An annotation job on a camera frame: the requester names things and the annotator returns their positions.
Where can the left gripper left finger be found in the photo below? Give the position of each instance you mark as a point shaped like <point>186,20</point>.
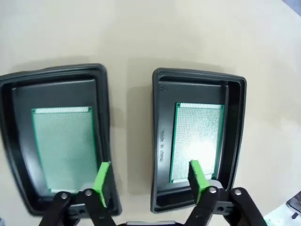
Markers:
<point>102,183</point>

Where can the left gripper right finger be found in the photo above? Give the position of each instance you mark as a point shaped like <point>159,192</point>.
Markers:
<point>200,186</point>

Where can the green perforated circuit board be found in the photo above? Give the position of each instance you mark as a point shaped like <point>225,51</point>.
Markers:
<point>197,131</point>
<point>65,141</point>

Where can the black ESD tray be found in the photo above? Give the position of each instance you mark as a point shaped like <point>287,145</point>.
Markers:
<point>164,106</point>
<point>18,99</point>

